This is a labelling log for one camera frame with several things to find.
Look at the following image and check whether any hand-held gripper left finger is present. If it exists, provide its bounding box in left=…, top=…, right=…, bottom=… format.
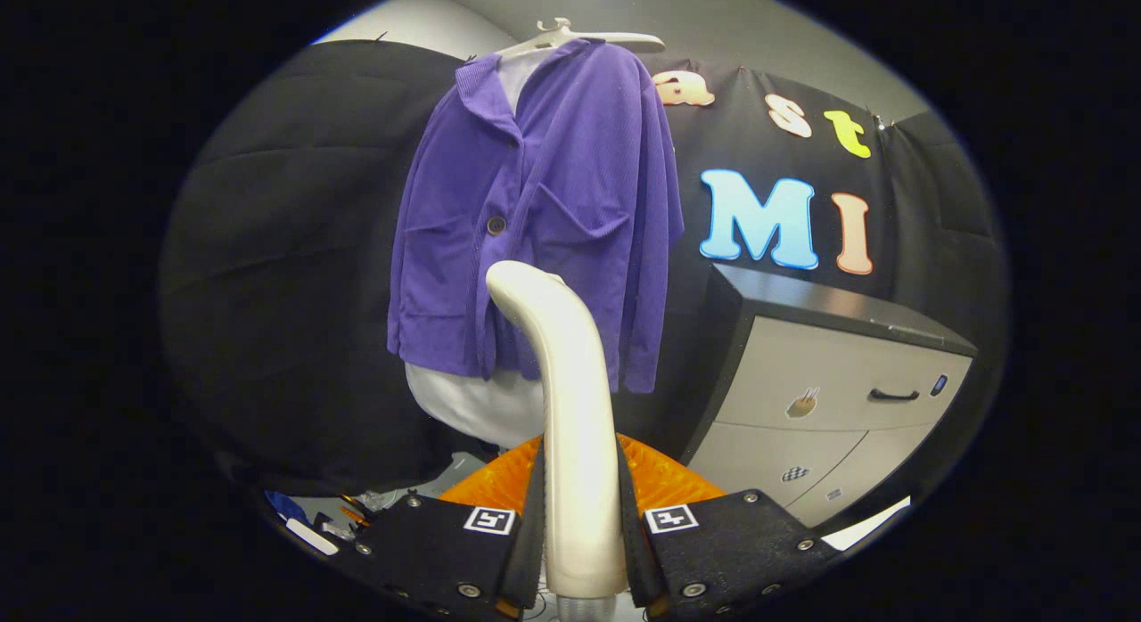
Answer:
left=336, top=435, right=548, bottom=622

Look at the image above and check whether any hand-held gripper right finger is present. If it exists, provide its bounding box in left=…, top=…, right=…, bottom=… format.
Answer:
left=617, top=432, right=841, bottom=621

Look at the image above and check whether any white garment steamer with hose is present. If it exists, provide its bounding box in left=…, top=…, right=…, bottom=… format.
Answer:
left=486, top=260, right=629, bottom=622

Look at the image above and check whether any white shirt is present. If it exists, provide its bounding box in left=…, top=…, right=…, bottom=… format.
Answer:
left=406, top=47, right=558, bottom=451

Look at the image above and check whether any purple jacket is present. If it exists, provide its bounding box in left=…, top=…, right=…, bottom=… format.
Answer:
left=386, top=38, right=685, bottom=396

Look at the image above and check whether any white clothes hanger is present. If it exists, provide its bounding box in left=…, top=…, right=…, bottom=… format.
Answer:
left=495, top=18, right=667, bottom=60

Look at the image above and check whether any white oblong floor item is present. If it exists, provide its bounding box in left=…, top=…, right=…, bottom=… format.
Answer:
left=285, top=518, right=341, bottom=557

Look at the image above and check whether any white paper sheet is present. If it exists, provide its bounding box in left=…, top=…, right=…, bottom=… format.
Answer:
left=820, top=495, right=913, bottom=552

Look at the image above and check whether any blue floor item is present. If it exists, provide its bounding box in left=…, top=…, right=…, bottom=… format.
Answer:
left=265, top=490, right=309, bottom=526

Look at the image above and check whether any grey cabinet with black top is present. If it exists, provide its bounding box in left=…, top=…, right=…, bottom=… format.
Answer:
left=682, top=264, right=979, bottom=529

